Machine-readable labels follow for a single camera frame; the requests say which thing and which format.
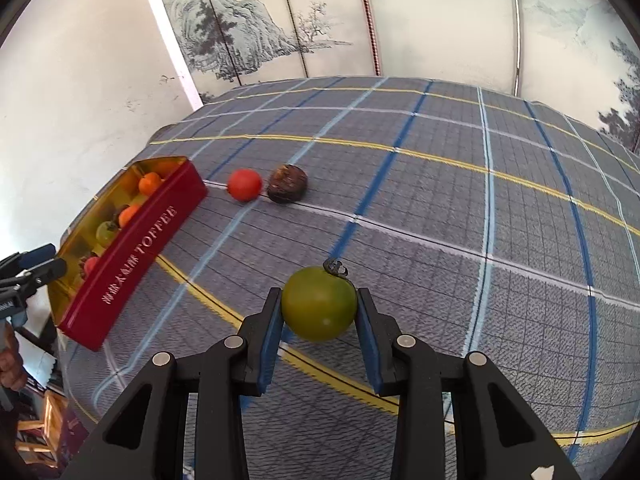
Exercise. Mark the landscape painted folding screen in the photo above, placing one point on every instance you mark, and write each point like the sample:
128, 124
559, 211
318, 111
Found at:
440, 15

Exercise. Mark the metal pole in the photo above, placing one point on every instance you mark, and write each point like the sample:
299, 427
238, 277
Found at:
515, 25

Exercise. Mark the red-brown pole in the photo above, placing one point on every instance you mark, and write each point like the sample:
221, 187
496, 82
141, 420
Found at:
369, 20

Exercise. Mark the wooden furniture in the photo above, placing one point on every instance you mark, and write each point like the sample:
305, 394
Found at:
45, 420

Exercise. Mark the red tin box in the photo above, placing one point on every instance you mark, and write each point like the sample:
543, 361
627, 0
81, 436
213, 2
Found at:
135, 255

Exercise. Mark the green fruit with stem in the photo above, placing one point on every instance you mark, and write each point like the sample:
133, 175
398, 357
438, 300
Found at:
320, 305

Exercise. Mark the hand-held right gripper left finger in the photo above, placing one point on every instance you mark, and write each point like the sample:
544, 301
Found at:
267, 345

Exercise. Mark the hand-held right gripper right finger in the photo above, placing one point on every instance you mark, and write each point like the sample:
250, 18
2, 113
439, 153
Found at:
370, 345

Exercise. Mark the orange fruit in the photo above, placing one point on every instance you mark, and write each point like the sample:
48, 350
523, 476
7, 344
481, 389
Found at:
149, 183
129, 214

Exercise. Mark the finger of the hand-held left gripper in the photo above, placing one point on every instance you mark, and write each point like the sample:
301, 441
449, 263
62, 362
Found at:
47, 269
37, 254

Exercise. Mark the brown fruit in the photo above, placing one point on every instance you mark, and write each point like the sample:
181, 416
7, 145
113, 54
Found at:
287, 185

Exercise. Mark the red tomato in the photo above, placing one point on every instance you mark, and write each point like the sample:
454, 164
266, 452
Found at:
245, 185
91, 265

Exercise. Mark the person's left hand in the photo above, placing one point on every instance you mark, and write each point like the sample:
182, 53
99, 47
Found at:
10, 362

